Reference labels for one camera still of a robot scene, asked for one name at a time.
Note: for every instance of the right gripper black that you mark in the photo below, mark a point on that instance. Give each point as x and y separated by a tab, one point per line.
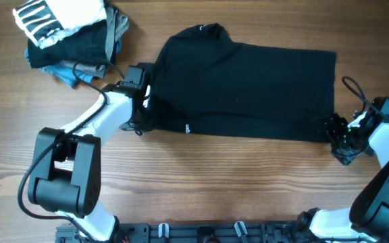
333	125

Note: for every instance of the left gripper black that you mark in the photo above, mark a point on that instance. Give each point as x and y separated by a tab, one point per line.
147	124

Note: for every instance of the black t-shirt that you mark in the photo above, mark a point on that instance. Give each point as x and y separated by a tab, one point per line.
203	82

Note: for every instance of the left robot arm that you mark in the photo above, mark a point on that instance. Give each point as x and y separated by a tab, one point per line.
65	175

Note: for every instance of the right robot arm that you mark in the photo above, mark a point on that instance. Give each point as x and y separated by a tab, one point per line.
367	219

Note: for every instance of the blue denim folded garment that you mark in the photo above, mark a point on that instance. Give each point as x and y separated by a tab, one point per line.
65	74

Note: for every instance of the grey folded garment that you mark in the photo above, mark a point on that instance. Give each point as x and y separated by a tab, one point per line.
97	68

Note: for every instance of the black and white folded garment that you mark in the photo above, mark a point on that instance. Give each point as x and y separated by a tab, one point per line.
45	22

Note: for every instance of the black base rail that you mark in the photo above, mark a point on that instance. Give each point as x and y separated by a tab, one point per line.
266	232

